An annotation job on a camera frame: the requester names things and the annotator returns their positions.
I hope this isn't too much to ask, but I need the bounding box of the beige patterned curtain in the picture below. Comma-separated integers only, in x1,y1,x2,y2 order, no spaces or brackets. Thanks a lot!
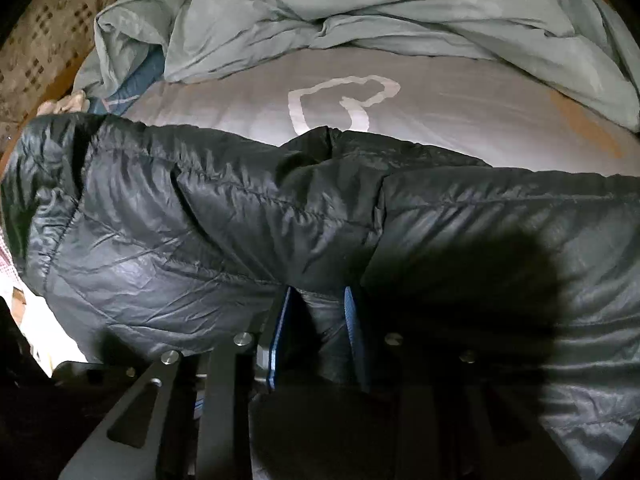
0,0,132,127

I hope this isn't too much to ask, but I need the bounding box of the blue cloth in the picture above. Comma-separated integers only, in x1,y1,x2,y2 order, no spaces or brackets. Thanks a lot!
84,49,169,117

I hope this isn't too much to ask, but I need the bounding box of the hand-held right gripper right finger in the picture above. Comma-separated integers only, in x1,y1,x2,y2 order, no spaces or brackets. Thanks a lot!
342,286,583,480

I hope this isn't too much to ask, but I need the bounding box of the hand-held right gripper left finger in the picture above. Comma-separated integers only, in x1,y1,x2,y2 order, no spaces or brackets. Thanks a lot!
57,286,297,480

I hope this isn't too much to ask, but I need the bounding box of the beige cloth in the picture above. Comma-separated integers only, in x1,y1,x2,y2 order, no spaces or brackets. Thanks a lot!
37,91,94,117

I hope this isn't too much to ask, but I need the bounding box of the black puffer jacket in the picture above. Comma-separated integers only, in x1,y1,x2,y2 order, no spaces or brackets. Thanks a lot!
0,112,640,480

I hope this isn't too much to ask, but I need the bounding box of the white printed bed sheet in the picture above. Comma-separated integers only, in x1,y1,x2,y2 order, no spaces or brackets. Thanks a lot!
0,52,640,378

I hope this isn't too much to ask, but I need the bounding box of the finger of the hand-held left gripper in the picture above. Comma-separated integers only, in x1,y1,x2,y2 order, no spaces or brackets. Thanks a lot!
50,358,142,387

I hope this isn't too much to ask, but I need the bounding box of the pale green floral duvet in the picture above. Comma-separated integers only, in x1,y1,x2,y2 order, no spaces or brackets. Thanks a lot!
75,0,640,134

